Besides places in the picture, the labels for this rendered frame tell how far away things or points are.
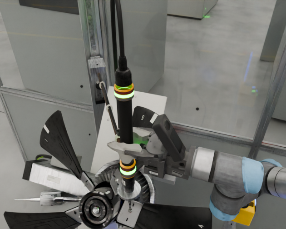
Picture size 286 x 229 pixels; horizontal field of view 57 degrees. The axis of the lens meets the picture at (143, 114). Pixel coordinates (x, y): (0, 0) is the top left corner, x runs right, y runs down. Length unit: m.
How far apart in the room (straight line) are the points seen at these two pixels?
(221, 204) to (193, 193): 1.21
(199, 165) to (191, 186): 1.23
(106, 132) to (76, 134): 0.78
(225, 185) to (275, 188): 0.14
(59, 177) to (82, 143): 0.84
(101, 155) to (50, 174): 0.21
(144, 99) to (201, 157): 0.55
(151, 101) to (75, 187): 0.46
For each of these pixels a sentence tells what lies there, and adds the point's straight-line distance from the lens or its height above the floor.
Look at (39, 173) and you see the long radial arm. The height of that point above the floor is 1.12.
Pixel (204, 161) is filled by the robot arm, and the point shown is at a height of 1.52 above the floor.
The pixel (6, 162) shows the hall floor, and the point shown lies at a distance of 2.98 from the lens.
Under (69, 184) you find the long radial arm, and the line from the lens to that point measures 1.11.
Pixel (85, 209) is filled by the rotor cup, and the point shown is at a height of 1.21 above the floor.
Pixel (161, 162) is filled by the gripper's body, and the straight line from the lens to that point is 0.64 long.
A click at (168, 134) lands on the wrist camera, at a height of 1.56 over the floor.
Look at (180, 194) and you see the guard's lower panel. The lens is 1.95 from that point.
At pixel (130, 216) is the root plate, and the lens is 0.91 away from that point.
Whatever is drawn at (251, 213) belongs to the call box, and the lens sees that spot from 1.13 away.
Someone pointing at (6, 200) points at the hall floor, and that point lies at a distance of 2.66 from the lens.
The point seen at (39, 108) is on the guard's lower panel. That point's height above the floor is 0.89.
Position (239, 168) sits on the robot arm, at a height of 1.52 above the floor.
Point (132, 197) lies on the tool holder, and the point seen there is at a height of 1.31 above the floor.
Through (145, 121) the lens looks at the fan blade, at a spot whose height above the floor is 1.41.
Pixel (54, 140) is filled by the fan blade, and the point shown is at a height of 1.32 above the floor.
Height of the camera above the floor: 1.96
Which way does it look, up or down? 37 degrees down
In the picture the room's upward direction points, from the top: straight up
